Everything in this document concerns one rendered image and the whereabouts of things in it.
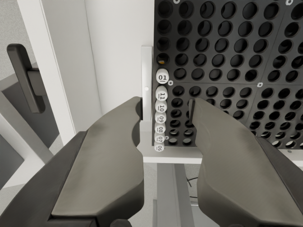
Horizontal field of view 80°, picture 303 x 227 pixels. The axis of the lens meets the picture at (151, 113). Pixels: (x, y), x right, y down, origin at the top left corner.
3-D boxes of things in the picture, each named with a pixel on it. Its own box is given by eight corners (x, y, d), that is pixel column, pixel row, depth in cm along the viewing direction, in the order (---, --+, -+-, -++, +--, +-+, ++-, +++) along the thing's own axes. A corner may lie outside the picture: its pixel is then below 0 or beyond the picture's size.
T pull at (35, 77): (37, 109, 21) (30, 115, 20) (12, 42, 17) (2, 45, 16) (68, 110, 21) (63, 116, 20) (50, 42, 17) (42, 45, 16)
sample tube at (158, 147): (154, 129, 26) (153, 152, 23) (154, 122, 26) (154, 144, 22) (162, 129, 26) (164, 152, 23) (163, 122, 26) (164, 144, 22)
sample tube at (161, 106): (155, 94, 23) (155, 113, 20) (155, 85, 23) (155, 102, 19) (164, 94, 23) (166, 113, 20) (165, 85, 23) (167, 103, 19)
